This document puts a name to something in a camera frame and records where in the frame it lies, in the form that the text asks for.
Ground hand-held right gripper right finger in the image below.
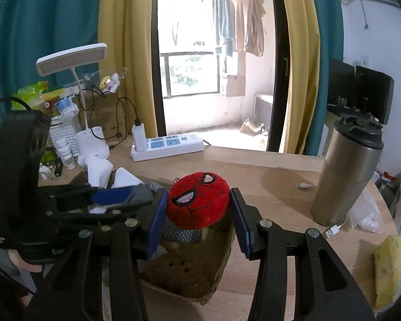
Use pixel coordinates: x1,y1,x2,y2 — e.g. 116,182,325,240
229,187,376,321

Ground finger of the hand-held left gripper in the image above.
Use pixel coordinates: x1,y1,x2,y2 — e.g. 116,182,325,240
40,183,136,206
48,202,154,228

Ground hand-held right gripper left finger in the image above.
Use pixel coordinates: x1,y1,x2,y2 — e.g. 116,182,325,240
23,188,169,321

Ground grey dotted sock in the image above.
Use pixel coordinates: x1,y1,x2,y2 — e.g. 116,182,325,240
160,216,204,244

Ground white tissue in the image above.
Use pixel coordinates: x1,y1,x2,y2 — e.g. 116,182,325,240
85,155,115,215

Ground red spider plush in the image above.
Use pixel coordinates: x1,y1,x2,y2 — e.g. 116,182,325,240
167,171,231,230

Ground cardboard box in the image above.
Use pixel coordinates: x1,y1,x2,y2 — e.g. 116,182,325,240
138,214,236,305

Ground brown sponge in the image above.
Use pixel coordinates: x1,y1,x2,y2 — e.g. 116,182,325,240
144,251,221,298

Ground person's left hand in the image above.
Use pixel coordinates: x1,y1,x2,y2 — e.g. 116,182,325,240
7,247,44,273

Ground white perforated basket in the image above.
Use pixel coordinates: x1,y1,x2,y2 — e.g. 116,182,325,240
48,117,82,156

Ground white charger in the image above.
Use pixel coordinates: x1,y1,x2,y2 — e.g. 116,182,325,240
132,124,148,152

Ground white power strip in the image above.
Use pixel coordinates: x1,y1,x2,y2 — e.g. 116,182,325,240
130,133,204,162

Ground red label jar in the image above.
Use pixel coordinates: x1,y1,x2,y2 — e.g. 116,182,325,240
43,98,62,117

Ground green paper cup package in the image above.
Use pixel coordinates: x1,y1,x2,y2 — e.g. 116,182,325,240
13,82,51,111

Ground brown paper bag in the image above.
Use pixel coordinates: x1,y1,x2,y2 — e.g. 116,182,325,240
72,92,128,141

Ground blue white plastic bag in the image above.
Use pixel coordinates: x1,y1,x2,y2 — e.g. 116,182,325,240
55,96,79,121

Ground balcony cardboard scrap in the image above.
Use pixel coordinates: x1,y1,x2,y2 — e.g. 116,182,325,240
240,118,268,137

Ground small plush toy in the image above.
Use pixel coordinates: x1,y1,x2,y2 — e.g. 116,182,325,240
100,73,122,92

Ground steel tumbler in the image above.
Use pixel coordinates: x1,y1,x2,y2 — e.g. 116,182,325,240
309,114,385,227

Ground white balcony appliance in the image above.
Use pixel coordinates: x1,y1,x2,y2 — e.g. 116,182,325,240
254,93,275,124

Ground clear plastic bag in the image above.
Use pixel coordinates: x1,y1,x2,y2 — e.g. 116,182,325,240
349,187,390,233

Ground white desk lamp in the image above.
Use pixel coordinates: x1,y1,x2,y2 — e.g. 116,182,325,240
36,43,111,161

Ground wide teal curtain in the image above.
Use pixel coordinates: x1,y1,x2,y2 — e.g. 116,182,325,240
0,0,104,109

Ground yellow tissue pack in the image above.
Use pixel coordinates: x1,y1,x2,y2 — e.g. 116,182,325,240
372,235,401,310

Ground wide yellow curtain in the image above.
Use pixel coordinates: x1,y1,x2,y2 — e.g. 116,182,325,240
97,0,166,137

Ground small black monitor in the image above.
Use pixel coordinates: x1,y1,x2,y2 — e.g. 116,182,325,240
327,58,356,108

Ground narrow yellow curtain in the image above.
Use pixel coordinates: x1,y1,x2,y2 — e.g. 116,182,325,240
277,0,321,156

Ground large black monitor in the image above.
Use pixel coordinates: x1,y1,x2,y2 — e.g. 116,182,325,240
354,64,395,125

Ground beige hanging shirt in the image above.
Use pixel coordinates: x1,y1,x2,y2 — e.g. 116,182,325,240
245,0,266,57

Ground pink hanging shirt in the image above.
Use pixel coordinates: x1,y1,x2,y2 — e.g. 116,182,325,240
232,0,251,52

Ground blue hanging shirt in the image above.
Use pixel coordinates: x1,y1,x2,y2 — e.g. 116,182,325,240
212,0,236,57

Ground narrow teal curtain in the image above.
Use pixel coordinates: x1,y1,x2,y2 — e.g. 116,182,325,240
304,0,345,156

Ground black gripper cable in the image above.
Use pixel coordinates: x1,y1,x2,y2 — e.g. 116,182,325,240
0,97,32,112

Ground white usb cable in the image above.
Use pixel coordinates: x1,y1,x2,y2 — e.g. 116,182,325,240
322,222,346,239

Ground black charger cable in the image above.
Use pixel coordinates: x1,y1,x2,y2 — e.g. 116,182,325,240
109,97,142,149

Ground black door frame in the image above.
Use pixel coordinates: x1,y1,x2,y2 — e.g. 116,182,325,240
269,0,293,152

